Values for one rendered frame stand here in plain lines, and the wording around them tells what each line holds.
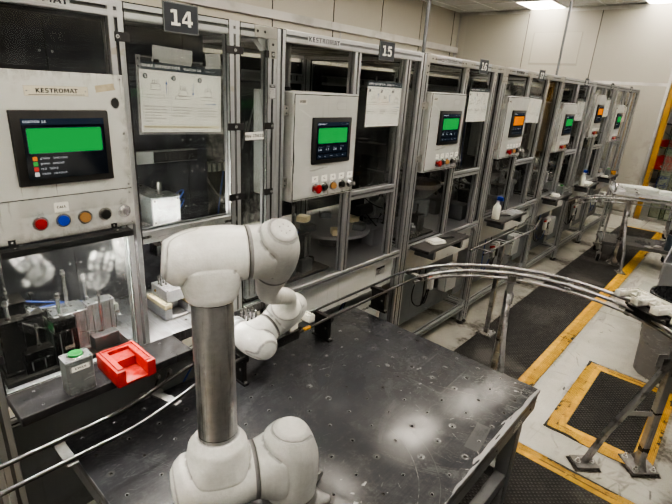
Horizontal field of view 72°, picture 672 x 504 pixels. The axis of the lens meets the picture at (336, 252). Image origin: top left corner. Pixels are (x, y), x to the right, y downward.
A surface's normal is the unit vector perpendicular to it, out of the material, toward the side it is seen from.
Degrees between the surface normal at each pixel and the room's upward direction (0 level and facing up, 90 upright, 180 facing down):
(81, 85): 90
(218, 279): 91
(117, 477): 0
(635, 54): 90
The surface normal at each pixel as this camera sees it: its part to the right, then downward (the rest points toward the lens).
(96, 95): 0.74, 0.27
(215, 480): 0.26, 0.20
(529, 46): -0.67, 0.22
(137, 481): 0.06, -0.94
